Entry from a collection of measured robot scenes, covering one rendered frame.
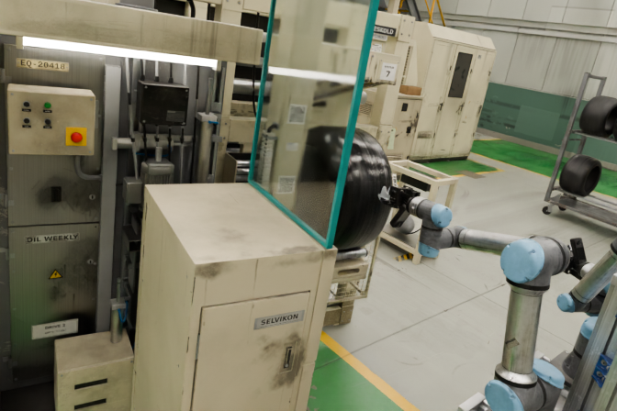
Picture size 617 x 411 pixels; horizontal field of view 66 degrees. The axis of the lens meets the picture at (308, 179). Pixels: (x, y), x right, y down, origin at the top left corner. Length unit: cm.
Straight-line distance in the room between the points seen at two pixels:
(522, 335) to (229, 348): 82
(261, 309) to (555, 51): 1259
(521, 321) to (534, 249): 22
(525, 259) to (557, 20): 1231
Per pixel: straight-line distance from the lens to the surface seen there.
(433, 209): 170
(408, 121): 687
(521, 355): 157
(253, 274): 122
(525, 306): 152
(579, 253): 239
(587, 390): 194
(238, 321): 127
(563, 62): 1338
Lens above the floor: 180
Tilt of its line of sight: 17 degrees down
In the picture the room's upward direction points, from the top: 9 degrees clockwise
